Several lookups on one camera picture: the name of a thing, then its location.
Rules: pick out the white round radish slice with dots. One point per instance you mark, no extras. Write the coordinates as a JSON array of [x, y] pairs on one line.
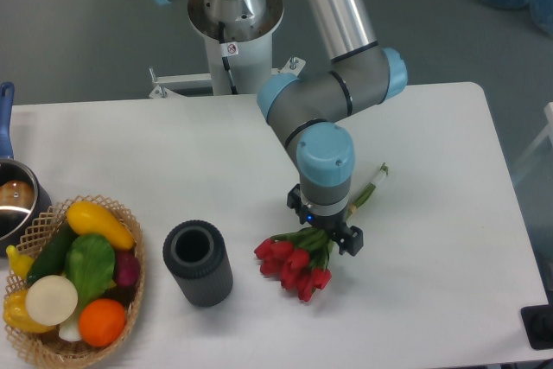
[[51, 300]]

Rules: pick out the yellow squash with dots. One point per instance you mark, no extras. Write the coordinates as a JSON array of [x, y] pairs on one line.
[[85, 217]]

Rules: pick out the blue handled saucepan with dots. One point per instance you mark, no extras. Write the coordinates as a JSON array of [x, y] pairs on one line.
[[23, 198]]

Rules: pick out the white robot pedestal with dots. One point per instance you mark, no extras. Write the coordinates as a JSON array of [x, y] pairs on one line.
[[238, 39]]

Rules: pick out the yellow banana tip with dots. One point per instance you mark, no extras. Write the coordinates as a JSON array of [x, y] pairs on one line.
[[20, 264]]

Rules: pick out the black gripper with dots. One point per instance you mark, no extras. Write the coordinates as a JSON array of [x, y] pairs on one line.
[[330, 219]]

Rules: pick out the yellow bell pepper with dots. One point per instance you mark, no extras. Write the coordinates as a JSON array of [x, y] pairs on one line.
[[16, 315]]

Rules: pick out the green lettuce leaf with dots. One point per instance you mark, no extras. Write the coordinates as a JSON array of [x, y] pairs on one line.
[[90, 263]]

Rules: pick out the red tulip bouquet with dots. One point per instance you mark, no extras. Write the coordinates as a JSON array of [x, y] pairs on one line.
[[300, 259]]

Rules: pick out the orange fruit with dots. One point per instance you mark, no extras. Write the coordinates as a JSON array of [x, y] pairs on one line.
[[101, 322]]

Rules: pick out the purple red onion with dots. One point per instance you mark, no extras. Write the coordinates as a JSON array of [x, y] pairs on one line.
[[127, 269]]

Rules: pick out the dark grey ribbed vase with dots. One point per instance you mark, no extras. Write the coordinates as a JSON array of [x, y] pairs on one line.
[[195, 254]]

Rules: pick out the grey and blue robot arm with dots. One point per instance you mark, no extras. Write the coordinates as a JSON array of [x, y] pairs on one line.
[[304, 114]]

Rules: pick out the white frame at right edge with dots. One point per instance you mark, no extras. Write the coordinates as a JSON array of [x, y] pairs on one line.
[[539, 147]]

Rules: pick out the green cucumber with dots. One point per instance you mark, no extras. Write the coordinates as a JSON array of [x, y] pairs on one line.
[[51, 260]]

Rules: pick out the woven wicker basket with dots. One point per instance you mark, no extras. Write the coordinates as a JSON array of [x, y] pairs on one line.
[[48, 350]]

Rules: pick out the black device at table edge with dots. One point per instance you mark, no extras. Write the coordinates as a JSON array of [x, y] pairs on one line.
[[537, 322]]

